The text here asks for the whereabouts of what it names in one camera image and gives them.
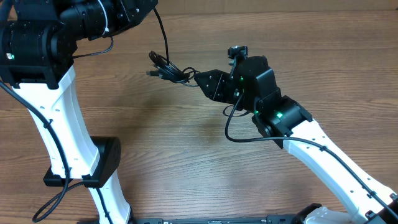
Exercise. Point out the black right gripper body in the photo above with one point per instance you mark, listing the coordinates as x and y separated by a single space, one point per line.
224 91

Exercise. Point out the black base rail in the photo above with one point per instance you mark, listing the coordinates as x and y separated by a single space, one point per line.
269 219

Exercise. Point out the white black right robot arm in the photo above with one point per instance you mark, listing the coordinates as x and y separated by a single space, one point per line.
251 86

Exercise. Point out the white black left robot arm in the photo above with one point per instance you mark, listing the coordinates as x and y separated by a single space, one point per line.
38 48

